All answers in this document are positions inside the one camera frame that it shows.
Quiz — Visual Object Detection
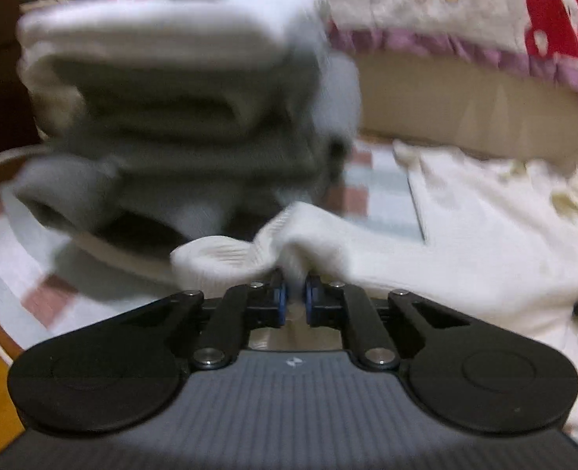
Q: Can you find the stack of folded grey clothes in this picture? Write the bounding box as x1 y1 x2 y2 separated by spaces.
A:
14 0 361 243

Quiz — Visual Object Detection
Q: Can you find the white waffle knit garment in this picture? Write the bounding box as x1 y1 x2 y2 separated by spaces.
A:
171 141 578 434

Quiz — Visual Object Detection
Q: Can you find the checkered Happy dog rug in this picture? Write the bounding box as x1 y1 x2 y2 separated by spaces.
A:
0 140 424 361

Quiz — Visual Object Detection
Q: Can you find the beige bed base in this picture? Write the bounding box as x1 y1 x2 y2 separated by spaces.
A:
355 52 578 168

